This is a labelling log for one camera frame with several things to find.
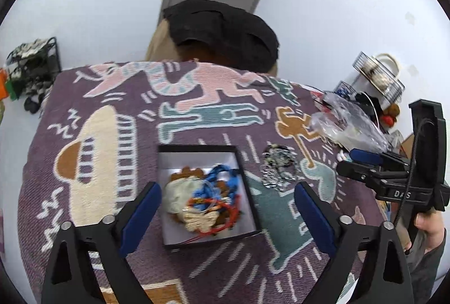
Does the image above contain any translucent white flower hairclip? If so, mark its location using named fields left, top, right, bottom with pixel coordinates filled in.
left=163, top=176, right=203, bottom=214

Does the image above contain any silver chain jewelry pile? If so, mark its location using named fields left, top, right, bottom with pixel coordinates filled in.
left=260, top=144, right=300, bottom=192

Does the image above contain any brown bead bracelet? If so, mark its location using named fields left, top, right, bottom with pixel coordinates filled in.
left=169, top=165, right=244, bottom=231

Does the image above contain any colourful cord jewelry bundle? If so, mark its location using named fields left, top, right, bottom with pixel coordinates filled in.
left=182, top=164, right=240, bottom=245

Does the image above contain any person's right forearm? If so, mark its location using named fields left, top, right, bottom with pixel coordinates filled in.
left=406, top=232, right=446, bottom=303

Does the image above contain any person's right hand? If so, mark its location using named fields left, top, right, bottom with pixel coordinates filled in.
left=414, top=210, right=445, bottom=238

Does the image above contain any clear plastic bag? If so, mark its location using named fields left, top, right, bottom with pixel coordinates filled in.
left=310, top=93, right=389, bottom=153

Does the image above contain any brown plush toy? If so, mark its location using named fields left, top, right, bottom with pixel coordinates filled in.
left=379, top=103, right=401, bottom=129

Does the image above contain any black box white interior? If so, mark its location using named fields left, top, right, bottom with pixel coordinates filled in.
left=157, top=145, right=261, bottom=248

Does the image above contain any patterned woven blanket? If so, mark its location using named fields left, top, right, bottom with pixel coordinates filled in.
left=18, top=62, right=384, bottom=303

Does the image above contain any orange paper bag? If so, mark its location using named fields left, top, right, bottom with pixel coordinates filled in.
left=0, top=68, right=9, bottom=100

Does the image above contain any black shoe rack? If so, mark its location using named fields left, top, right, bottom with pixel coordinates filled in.
left=4, top=37, right=62, bottom=114

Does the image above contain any black cushion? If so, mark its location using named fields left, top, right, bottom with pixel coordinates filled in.
left=163, top=0, right=279, bottom=73

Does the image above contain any black wire wall shelf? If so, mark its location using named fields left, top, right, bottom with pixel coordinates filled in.
left=334, top=52, right=405, bottom=104

